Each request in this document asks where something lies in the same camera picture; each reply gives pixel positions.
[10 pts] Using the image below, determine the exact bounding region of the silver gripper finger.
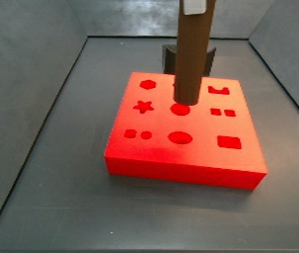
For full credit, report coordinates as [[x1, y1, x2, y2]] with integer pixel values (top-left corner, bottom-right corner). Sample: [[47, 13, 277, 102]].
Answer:
[[183, 0, 207, 15]]

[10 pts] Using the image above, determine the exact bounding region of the brown oval peg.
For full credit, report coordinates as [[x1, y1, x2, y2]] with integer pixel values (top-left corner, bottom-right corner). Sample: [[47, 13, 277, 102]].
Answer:
[[174, 0, 217, 106]]

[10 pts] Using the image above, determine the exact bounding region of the dark curved holder block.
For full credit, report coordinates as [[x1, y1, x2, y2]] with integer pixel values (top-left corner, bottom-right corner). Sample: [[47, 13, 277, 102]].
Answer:
[[162, 44, 217, 77]]

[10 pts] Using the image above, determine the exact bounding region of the red shape sorter block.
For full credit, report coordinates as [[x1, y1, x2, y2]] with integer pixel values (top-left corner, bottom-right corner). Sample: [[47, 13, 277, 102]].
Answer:
[[104, 72, 267, 190]]

